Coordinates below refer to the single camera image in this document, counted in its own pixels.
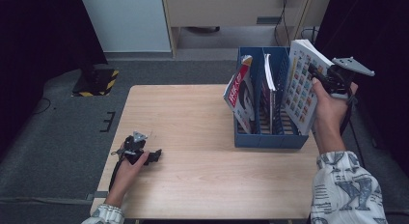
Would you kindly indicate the black floor tape mark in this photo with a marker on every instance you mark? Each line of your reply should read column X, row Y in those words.
column 109, row 121

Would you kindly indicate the person's right hand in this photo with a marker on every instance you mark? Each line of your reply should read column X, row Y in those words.
column 331, row 111

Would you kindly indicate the red title magazine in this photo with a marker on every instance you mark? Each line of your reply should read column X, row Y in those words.
column 239, row 92

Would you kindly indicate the thick white book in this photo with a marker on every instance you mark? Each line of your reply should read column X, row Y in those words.
column 300, row 95

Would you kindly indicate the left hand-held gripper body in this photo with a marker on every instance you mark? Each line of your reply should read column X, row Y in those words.
column 133, row 151

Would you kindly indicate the blue plastic file rack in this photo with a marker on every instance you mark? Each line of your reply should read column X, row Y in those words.
column 273, row 142

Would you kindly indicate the purple cover magazine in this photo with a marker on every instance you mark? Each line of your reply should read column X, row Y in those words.
column 271, row 79

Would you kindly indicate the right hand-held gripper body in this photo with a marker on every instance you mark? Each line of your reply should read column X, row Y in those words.
column 340, row 84

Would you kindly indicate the beige wooden desk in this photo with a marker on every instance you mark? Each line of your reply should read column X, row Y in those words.
column 225, row 11

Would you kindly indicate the grey tape piece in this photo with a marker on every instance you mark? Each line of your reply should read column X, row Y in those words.
column 98, row 195

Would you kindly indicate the black stand striped base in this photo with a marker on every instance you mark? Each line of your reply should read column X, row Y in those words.
column 96, row 82

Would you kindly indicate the person's left hand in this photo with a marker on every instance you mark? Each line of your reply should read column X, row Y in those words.
column 125, row 179

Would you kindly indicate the white cabinet panel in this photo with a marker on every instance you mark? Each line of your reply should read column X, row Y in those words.
column 125, row 21

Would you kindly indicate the dark curtain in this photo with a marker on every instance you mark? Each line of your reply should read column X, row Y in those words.
column 32, row 40
column 386, row 24

